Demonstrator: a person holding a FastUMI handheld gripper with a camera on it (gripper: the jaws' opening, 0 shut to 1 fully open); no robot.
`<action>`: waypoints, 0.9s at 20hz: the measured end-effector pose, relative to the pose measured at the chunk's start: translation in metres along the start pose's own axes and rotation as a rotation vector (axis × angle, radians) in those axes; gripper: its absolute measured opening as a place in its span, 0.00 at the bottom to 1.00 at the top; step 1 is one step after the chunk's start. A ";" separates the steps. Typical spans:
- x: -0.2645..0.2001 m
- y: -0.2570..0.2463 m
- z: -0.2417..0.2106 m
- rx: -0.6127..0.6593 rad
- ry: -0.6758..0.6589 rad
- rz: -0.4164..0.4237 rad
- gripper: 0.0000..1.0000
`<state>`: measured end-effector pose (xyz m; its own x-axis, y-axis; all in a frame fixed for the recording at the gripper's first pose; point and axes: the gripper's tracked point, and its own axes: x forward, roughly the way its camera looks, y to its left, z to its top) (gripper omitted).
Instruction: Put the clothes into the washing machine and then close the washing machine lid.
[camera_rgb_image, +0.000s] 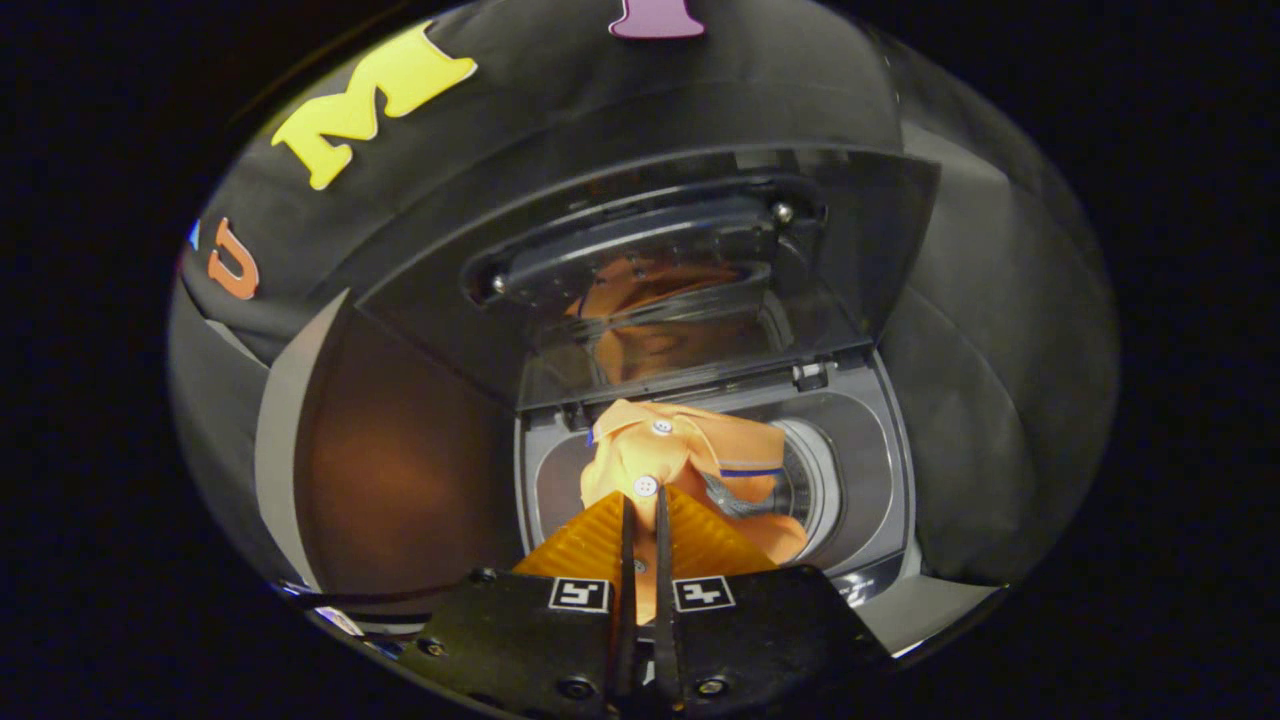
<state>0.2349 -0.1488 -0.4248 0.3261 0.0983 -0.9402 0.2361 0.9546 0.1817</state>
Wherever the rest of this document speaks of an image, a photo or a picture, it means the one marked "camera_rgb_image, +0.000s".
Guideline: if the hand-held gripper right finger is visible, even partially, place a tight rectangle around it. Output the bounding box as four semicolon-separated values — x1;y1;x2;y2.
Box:
655;487;891;716

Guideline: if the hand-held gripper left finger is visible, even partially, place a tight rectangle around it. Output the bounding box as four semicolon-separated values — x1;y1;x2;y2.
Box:
420;490;641;719

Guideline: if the orange polo shirt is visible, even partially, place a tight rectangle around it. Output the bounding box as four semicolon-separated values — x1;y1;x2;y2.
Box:
580;400;809;626

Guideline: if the dark glass washing machine lid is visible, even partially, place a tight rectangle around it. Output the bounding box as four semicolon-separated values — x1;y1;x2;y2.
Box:
355;148;941;411

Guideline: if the grey cabinet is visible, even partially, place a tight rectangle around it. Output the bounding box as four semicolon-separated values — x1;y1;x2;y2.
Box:
255;290;526;601

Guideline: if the black backdrop cloth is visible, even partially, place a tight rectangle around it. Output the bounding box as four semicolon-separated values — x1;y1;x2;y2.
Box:
170;0;1121;591

